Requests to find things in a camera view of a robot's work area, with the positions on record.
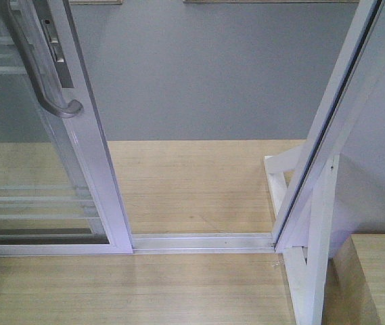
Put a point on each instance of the white framed sliding glass door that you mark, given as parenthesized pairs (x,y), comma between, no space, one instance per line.
(58,190)

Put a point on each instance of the grey metal door handle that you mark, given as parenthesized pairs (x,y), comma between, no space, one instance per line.
(68,110)

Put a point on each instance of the aluminium door floor track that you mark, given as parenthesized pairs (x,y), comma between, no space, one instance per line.
(195,243)

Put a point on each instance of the light wooden floor platform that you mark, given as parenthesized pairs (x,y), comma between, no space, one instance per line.
(167,186)

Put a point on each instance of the white diagonal support brace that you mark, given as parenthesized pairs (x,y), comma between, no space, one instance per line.
(275,169)

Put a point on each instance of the light wooden box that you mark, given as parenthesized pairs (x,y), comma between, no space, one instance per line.
(360,270)

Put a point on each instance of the white door frame post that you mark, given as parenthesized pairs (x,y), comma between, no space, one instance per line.
(303,227)

